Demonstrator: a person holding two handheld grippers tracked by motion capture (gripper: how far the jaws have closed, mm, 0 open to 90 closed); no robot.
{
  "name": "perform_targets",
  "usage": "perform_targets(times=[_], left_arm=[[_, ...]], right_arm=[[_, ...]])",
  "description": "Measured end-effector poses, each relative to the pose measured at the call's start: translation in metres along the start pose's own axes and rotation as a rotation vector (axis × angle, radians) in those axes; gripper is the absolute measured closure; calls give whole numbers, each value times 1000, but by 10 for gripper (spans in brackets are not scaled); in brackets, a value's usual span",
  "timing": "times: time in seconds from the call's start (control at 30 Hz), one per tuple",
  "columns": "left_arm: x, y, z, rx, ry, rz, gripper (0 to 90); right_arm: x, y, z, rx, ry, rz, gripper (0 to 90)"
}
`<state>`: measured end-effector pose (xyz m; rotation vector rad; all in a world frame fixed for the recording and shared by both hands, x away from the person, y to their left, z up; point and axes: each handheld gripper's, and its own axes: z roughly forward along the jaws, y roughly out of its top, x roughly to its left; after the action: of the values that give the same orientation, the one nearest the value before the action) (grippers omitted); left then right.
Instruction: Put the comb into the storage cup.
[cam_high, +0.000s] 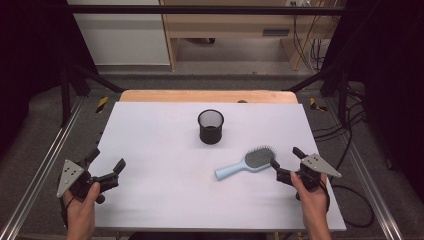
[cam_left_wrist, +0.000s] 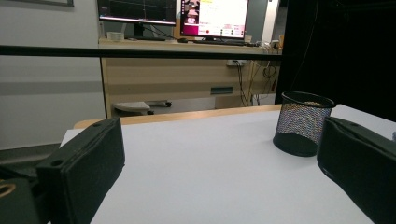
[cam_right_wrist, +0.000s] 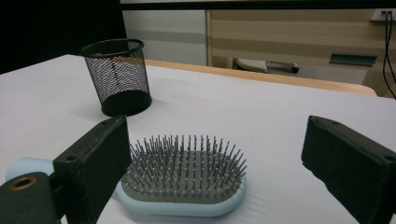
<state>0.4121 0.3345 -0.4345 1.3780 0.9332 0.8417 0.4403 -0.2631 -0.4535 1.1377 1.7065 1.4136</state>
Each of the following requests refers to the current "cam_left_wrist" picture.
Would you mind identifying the bright-screen computer monitor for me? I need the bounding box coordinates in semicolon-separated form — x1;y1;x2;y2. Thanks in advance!
179;0;250;43

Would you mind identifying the bundle of hanging cables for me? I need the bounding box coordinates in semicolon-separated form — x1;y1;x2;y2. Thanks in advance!
233;60;279;106

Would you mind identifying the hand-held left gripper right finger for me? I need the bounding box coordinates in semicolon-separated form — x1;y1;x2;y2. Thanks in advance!
316;116;396;224

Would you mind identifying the black keyboard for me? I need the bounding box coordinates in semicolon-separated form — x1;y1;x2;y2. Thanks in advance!
192;38;247;47

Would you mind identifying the light wooden desk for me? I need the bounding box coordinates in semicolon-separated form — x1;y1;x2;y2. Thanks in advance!
98;37;283;119

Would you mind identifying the dark-screen computer monitor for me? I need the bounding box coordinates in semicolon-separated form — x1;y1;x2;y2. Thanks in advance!
96;0;177;41

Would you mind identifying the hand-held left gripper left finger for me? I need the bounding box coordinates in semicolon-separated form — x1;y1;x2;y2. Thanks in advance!
35;117;126;224

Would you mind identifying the roll of clear tape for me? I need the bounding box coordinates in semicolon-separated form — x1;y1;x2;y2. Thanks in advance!
106;31;125;42

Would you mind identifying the black mesh pen holder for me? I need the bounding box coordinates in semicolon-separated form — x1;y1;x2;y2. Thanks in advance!
272;91;337;158

